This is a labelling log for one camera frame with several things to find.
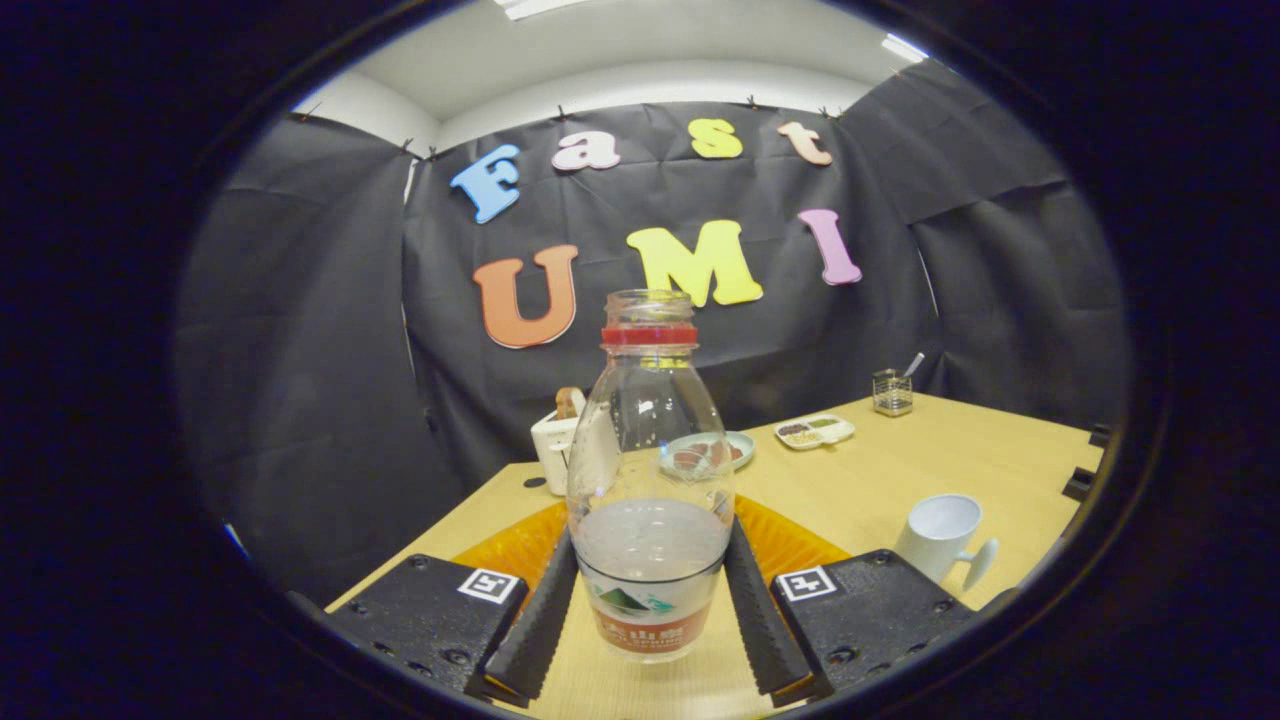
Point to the cloudy clear juice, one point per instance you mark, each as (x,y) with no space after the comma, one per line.
(650,540)

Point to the black backdrop cloth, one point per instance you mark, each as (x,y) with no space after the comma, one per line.
(300,350)

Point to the toasted bread slice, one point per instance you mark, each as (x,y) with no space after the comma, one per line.
(568,402)

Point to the wooden table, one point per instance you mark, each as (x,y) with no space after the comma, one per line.
(900,460)

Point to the clear plastic bottle red label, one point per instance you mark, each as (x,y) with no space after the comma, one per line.
(650,610)

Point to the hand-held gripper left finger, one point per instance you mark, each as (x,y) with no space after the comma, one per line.
(535,625)

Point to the long ceiling light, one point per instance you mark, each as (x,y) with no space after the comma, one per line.
(540,7)

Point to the white divided snack tray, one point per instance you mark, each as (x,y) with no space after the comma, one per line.
(815,432)

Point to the pale green plate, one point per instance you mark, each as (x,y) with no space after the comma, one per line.
(745,445)

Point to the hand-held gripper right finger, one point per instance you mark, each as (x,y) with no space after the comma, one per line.
(765,625)

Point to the small glass jar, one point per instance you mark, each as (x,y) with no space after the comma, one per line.
(892,395)

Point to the short ceiling light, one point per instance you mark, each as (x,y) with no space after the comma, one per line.
(903,47)

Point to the white toaster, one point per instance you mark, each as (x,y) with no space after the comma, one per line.
(552,452)

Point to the white cup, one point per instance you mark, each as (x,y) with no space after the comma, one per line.
(935,535)

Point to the small black block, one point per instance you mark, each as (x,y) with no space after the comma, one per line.
(1078,484)
(1100,435)

